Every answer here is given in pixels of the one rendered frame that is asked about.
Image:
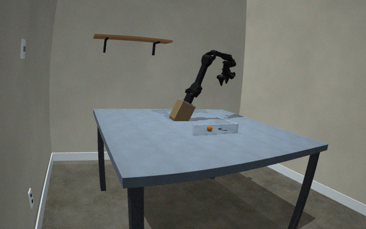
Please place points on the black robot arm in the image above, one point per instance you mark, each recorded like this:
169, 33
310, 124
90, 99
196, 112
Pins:
207, 60

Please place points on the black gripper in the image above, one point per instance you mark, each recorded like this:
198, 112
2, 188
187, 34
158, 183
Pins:
223, 77

